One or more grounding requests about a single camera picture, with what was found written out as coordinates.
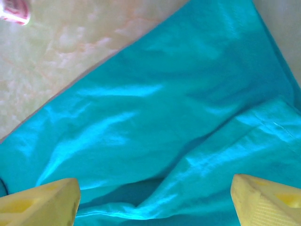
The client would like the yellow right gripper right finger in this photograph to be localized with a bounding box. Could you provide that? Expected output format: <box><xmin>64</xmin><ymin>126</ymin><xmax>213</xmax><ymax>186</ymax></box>
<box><xmin>231</xmin><ymin>174</ymin><xmax>301</xmax><ymax>226</ymax></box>

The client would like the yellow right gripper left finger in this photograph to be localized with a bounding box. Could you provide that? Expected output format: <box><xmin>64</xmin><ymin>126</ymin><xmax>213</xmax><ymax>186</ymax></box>
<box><xmin>0</xmin><ymin>178</ymin><xmax>81</xmax><ymax>226</ymax></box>

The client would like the teal t-shirt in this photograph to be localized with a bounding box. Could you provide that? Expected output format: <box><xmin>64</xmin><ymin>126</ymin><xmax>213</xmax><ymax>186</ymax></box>
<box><xmin>0</xmin><ymin>0</ymin><xmax>301</xmax><ymax>226</ymax></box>

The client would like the light blue plastic basket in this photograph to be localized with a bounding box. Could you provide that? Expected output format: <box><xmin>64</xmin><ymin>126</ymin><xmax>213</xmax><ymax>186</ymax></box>
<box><xmin>0</xmin><ymin>0</ymin><xmax>32</xmax><ymax>25</ymax></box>

